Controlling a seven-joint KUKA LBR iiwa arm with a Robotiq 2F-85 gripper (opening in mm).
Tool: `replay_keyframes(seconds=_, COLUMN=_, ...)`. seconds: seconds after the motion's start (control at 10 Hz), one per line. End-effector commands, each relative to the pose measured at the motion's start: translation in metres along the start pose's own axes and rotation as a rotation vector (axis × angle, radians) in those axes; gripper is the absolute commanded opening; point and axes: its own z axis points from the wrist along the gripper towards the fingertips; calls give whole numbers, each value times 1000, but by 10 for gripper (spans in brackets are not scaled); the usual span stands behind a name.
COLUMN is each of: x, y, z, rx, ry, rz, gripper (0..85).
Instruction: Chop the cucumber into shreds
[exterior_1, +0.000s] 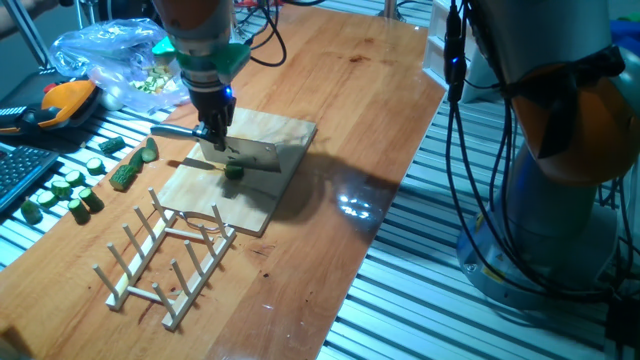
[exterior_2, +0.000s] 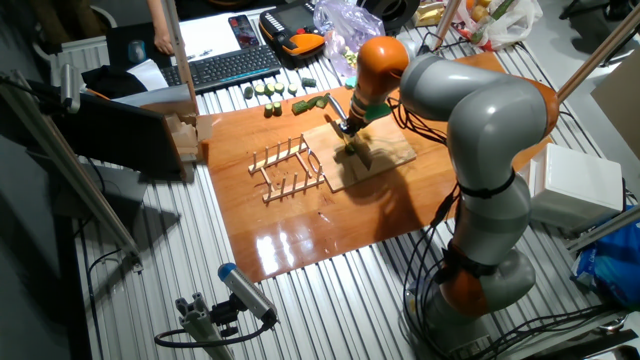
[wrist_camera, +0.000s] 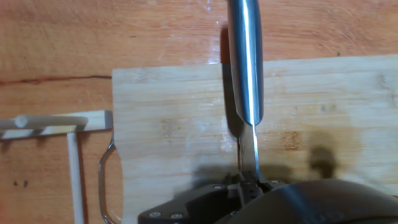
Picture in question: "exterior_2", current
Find black orange teach pendant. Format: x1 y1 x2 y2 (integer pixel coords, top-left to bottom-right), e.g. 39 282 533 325
258 0 327 70

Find silver depth camera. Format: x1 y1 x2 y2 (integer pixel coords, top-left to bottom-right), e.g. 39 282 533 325
59 62 83 115

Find wooden dish rack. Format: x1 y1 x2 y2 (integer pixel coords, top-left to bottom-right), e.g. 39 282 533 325
246 134 326 205

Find black mouse pad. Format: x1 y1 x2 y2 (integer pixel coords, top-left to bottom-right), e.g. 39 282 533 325
105 22 174 71

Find long aluminium profile bar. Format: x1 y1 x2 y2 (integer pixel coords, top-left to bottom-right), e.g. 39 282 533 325
0 68 145 274

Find aluminium profile rail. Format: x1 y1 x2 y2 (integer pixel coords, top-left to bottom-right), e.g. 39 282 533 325
566 203 640 254

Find clear plastic bag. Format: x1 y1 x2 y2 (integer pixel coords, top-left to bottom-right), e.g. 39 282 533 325
312 0 386 79

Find black floor cables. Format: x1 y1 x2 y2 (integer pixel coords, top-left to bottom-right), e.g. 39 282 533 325
469 302 629 360

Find short aluminium profile post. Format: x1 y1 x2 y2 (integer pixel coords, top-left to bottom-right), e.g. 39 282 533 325
174 292 236 360

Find black camera cable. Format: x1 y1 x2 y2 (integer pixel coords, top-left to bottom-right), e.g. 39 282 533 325
153 319 275 350

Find blue plastic bag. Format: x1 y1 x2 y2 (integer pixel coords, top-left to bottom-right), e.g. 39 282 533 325
571 206 640 310

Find black smartphone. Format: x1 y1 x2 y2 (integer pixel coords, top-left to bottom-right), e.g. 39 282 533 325
227 14 261 50

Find yellow snack pack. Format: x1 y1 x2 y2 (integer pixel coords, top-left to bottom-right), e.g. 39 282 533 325
414 2 447 27

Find black computer keyboard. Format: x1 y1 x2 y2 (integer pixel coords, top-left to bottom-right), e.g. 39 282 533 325
159 43 284 95

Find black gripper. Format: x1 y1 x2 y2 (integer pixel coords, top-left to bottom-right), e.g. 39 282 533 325
339 115 373 142

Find light bamboo cutting board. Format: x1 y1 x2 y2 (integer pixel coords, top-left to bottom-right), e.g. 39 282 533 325
301 117 418 194

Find brown cardboard pieces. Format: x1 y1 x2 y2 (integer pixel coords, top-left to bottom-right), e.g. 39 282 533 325
142 97 215 165

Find steel cleaver knife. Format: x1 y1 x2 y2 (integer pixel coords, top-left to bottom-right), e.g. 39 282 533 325
327 94 375 172

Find grey paper sheet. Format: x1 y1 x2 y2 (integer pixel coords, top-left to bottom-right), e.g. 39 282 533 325
112 83 194 108

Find small white paper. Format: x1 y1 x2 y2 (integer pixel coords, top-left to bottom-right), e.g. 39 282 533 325
127 58 170 92

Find white plastic bag with fruit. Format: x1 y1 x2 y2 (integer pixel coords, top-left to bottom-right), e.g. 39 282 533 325
452 0 544 52

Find white ribbed panel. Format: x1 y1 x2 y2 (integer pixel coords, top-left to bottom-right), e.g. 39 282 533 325
32 34 112 89

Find large white paper sheet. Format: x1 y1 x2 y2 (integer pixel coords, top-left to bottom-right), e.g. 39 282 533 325
177 9 274 64

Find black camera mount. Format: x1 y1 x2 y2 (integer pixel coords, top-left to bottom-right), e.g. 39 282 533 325
209 293 242 339

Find brown cardboard sheet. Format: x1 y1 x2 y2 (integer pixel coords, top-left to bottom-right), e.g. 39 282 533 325
590 62 640 162

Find large reddish wooden board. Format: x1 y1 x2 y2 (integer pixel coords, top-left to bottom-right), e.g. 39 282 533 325
202 52 554 284

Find silver camera with blue cap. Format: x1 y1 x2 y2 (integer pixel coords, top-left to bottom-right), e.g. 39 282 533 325
217 261 279 326

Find black cloth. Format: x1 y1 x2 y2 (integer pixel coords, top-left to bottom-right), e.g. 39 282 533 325
81 64 149 100

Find black flat monitor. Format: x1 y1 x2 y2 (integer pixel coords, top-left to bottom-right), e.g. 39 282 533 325
27 78 187 182

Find dark computer mouse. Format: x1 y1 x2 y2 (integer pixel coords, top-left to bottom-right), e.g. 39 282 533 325
126 39 148 64

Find tan frame post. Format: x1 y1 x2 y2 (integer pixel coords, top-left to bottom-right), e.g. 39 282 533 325
160 0 199 104
555 3 640 104
429 0 464 52

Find person's hand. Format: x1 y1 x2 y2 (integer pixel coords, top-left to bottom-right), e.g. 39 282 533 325
153 30 175 56

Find white box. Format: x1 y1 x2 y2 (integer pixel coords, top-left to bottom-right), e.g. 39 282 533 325
524 143 625 232

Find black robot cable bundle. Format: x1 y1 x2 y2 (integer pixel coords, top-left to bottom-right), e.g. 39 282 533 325
387 94 469 360

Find black round roll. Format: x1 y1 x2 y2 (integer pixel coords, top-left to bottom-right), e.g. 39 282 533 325
357 0 421 36

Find person's forearm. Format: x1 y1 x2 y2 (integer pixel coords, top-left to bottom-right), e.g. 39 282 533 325
144 0 172 35

